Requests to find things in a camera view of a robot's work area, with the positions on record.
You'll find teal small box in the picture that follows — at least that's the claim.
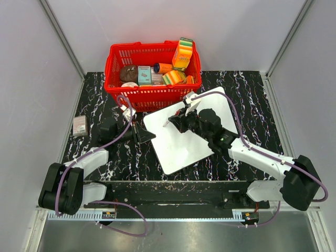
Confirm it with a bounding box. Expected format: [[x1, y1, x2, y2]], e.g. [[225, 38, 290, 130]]
[[138, 66, 152, 86]]

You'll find brown chocolate muffin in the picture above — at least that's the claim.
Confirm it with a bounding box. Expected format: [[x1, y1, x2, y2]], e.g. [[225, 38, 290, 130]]
[[119, 65, 138, 82]]

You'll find red capped whiteboard marker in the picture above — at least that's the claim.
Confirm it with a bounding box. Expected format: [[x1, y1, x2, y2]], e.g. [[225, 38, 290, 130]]
[[163, 110, 181, 127]]

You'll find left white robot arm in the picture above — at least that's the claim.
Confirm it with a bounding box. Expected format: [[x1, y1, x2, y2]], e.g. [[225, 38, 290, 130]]
[[38, 122, 156, 215]]

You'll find white round lid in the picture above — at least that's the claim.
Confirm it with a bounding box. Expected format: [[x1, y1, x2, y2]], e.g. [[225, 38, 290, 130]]
[[121, 82, 138, 88]]

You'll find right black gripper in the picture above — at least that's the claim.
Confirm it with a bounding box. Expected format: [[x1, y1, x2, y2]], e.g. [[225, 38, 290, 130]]
[[170, 105, 211, 142]]

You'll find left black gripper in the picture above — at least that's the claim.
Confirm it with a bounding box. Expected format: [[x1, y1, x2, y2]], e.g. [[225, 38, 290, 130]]
[[113, 119, 156, 145]]

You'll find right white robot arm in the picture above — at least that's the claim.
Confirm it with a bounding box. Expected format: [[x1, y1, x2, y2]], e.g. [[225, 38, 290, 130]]
[[168, 108, 321, 211]]

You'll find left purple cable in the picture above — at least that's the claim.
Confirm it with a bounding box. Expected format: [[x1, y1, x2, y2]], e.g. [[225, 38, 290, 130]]
[[55, 94, 149, 237]]

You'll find white whiteboard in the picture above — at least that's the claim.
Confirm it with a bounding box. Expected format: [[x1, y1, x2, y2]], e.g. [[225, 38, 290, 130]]
[[143, 91, 237, 175]]

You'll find yellow green sponge pack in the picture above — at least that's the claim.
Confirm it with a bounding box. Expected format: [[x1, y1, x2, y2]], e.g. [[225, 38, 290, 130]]
[[162, 70, 186, 86]]

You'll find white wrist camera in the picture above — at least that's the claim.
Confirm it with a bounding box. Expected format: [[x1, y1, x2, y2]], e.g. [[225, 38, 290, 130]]
[[120, 105, 136, 122], [183, 91, 201, 116]]

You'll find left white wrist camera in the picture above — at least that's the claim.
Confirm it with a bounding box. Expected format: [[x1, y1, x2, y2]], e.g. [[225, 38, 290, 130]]
[[120, 105, 136, 122]]

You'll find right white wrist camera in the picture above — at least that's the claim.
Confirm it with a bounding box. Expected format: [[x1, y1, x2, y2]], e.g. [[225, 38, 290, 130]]
[[183, 91, 201, 116]]

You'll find red plastic shopping basket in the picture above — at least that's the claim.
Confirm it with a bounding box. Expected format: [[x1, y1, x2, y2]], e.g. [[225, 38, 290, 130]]
[[104, 40, 202, 112]]

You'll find orange snack packet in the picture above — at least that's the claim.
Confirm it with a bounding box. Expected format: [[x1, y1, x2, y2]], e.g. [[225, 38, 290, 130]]
[[183, 75, 194, 85]]

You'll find orange juice carton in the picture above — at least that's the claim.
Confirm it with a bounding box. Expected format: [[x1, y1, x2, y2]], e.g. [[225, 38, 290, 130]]
[[172, 37, 193, 71]]

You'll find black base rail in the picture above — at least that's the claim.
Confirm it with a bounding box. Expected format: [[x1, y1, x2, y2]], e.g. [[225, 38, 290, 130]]
[[83, 180, 276, 220]]

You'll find orange blue can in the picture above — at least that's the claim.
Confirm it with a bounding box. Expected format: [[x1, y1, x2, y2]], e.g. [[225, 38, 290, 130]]
[[153, 63, 173, 74]]

